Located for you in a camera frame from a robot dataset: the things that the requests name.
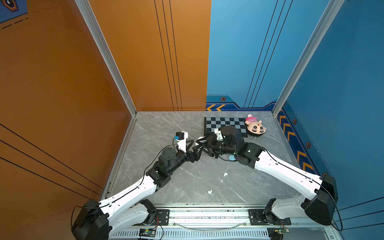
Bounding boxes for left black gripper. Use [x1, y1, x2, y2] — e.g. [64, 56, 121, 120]
[166, 139, 203, 177]

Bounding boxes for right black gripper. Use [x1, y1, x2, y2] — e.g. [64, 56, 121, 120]
[195, 134, 237, 159]

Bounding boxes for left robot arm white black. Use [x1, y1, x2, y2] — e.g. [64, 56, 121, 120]
[71, 140, 202, 240]

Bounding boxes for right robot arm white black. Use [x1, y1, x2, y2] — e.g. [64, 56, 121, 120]
[194, 126, 338, 226]

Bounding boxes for black grey checkerboard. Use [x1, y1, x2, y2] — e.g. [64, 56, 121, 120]
[204, 117, 247, 138]

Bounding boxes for pink plush toy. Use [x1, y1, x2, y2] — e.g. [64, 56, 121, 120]
[245, 114, 267, 137]

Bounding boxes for left green circuit board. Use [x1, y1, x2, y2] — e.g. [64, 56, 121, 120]
[138, 228, 157, 240]

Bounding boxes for green circuit board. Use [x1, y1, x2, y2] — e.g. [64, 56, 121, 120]
[275, 227, 290, 235]
[138, 228, 157, 240]

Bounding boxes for right green circuit board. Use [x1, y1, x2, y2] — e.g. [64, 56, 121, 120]
[275, 227, 290, 235]

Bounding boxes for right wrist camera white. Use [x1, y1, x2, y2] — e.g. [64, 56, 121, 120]
[214, 128, 223, 141]

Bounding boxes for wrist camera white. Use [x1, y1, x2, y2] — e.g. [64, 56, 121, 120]
[174, 131, 189, 153]
[214, 128, 223, 141]

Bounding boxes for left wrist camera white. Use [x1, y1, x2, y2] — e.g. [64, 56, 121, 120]
[174, 131, 189, 153]

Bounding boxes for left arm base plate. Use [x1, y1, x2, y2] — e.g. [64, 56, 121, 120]
[136, 209, 170, 226]

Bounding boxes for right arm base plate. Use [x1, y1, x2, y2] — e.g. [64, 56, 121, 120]
[248, 209, 292, 226]

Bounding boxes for left aluminium corner post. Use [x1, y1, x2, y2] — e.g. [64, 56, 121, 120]
[75, 0, 137, 117]

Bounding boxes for aluminium corner post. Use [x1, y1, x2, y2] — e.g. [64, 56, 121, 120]
[75, 0, 137, 117]
[272, 0, 345, 117]

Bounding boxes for right aluminium corner post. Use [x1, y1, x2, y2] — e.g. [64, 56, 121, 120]
[272, 0, 345, 117]

